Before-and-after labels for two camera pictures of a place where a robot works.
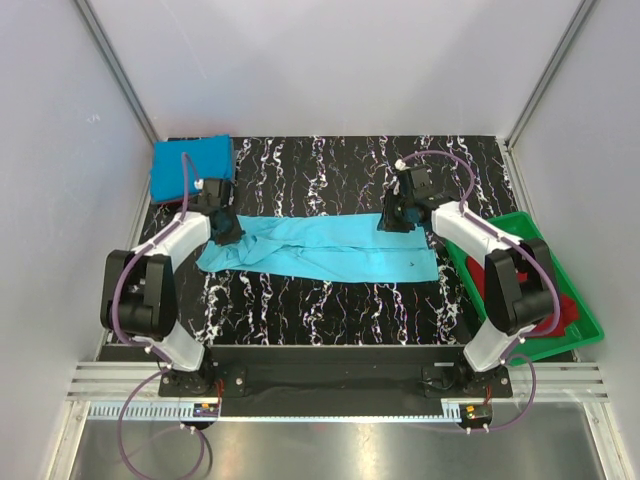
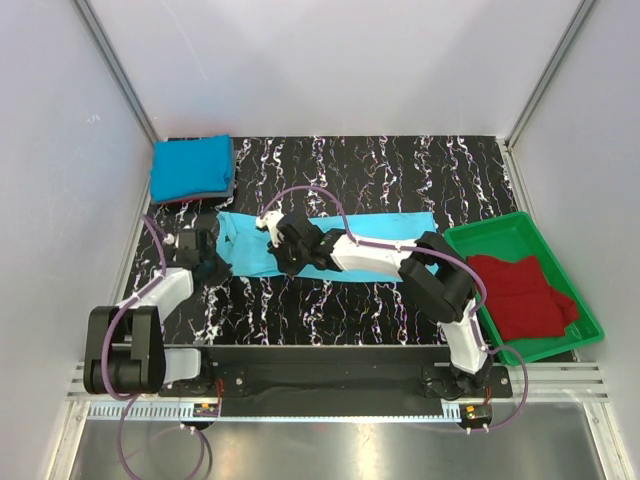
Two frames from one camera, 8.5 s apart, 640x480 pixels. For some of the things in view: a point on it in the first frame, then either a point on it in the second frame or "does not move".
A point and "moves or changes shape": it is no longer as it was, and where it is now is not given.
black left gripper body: x=226 y=230 to x=214 y=267
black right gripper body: x=395 y=218 to x=288 y=251
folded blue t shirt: x=206 y=158 does not move
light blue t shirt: x=330 y=247 moves or changes shape
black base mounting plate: x=335 y=381 does not move
